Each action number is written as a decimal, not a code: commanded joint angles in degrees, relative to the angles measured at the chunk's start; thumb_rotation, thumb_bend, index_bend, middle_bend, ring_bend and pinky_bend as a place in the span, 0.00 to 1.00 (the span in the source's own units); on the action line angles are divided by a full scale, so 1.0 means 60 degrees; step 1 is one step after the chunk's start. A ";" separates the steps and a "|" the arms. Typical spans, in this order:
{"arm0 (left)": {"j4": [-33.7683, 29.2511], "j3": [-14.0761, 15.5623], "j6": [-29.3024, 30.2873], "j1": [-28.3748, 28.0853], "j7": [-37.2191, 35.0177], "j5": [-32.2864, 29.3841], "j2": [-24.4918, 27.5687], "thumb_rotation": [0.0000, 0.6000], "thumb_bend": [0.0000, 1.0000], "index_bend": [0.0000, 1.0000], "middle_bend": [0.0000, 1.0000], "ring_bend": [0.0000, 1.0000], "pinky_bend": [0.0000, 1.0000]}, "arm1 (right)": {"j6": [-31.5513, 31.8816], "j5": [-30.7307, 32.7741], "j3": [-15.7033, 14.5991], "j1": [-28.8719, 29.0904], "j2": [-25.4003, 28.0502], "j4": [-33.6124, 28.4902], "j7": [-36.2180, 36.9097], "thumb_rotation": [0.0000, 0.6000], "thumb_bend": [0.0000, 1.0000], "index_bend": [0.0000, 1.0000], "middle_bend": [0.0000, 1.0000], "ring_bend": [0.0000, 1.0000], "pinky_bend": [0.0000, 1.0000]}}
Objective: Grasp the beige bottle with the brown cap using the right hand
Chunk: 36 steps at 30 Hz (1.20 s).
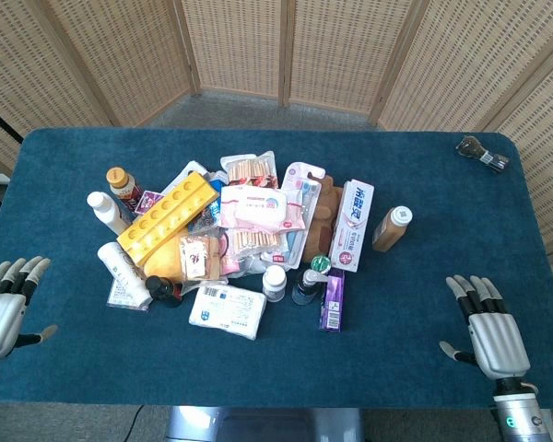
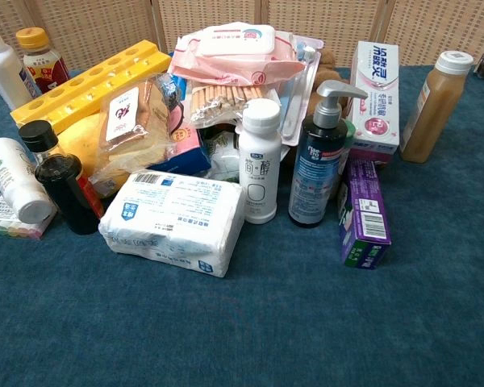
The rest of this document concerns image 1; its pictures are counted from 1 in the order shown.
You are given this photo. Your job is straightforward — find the milk tea bottle yellow cap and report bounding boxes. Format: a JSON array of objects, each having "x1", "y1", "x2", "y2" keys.
[{"x1": 105, "y1": 167, "x2": 145, "y2": 214}]

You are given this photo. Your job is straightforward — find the small white pill bottle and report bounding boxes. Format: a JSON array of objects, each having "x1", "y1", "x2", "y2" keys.
[{"x1": 262, "y1": 264, "x2": 288, "y2": 303}]

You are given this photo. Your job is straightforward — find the white tube with grey print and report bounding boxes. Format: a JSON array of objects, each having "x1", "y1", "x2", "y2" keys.
[{"x1": 97, "y1": 241, "x2": 154, "y2": 309}]

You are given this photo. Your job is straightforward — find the white pink toothpaste box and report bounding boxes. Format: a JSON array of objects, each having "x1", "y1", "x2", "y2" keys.
[{"x1": 327, "y1": 180, "x2": 376, "y2": 273}]

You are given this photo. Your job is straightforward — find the wooden rattan folding screen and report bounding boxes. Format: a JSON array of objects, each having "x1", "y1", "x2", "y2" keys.
[{"x1": 0, "y1": 0, "x2": 553, "y2": 332}]

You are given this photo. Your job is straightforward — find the black cable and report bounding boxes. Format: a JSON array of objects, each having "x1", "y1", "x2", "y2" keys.
[{"x1": 121, "y1": 405, "x2": 145, "y2": 442}]

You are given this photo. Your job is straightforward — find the purple rectangular box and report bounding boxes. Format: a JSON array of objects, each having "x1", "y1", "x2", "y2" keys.
[{"x1": 318, "y1": 269, "x2": 346, "y2": 332}]

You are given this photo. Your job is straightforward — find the purple playing card box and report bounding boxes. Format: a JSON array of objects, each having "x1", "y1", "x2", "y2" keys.
[{"x1": 135, "y1": 187, "x2": 165, "y2": 216}]

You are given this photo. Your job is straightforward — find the brown plush bear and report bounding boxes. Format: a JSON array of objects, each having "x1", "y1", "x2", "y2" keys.
[{"x1": 301, "y1": 174, "x2": 345, "y2": 264}]

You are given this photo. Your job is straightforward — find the white tissue pack blue print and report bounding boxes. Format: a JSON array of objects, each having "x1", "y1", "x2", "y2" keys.
[{"x1": 188, "y1": 283, "x2": 267, "y2": 342}]

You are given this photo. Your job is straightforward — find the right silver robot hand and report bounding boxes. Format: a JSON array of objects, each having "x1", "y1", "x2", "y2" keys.
[{"x1": 439, "y1": 274, "x2": 533, "y2": 381}]

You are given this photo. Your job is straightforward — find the dark pump spray bottle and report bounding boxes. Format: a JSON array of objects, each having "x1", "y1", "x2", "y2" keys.
[{"x1": 291, "y1": 269, "x2": 330, "y2": 307}]

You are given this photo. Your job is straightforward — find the pink wet wipes pack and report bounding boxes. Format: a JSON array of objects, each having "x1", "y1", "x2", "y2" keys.
[{"x1": 218, "y1": 184, "x2": 289, "y2": 231}]

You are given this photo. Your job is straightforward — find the yellow plastic tray with holes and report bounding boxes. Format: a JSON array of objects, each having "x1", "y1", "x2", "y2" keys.
[{"x1": 116, "y1": 171, "x2": 224, "y2": 267}]

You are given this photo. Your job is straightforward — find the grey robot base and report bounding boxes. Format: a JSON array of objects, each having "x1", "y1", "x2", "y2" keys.
[{"x1": 164, "y1": 406, "x2": 366, "y2": 442}]

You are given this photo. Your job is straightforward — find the small beige sachet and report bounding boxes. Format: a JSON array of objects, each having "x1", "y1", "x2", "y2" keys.
[{"x1": 179, "y1": 235, "x2": 213, "y2": 281}]

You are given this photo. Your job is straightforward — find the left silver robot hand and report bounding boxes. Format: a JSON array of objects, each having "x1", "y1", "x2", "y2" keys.
[{"x1": 0, "y1": 256, "x2": 59, "y2": 362}]

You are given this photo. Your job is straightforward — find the dark packaged brush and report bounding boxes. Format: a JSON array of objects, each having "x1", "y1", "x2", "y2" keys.
[{"x1": 455, "y1": 134, "x2": 511, "y2": 174}]

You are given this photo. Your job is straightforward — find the small dark brown bottle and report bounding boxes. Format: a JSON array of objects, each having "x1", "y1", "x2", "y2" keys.
[{"x1": 145, "y1": 274, "x2": 184, "y2": 308}]

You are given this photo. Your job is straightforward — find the toothbrush blister pack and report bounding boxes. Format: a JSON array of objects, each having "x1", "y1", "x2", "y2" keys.
[{"x1": 270, "y1": 161, "x2": 327, "y2": 271}]

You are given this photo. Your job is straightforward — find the blue carpet table cover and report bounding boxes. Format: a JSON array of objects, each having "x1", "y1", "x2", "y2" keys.
[{"x1": 0, "y1": 127, "x2": 553, "y2": 409}]

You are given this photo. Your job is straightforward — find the white plastic bottle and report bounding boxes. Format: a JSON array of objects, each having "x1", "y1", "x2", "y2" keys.
[{"x1": 86, "y1": 191, "x2": 133, "y2": 237}]

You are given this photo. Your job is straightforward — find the brown drink bottle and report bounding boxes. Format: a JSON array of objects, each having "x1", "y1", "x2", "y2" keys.
[{"x1": 371, "y1": 205, "x2": 414, "y2": 253}]

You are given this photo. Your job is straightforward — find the biscuit sticks clear pack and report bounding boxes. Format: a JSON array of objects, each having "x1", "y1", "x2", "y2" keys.
[
  {"x1": 224, "y1": 228, "x2": 290, "y2": 264},
  {"x1": 219, "y1": 151, "x2": 280, "y2": 190}
]

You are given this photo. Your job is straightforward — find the blue patterned snack bag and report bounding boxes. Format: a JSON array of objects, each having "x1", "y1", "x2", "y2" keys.
[{"x1": 187, "y1": 202, "x2": 223, "y2": 234}]

